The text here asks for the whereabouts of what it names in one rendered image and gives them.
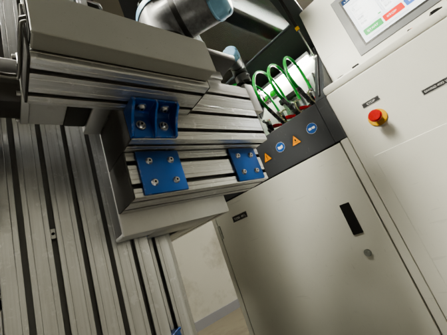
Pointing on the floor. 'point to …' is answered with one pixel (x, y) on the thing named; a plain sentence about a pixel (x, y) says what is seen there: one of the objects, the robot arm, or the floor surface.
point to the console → (397, 129)
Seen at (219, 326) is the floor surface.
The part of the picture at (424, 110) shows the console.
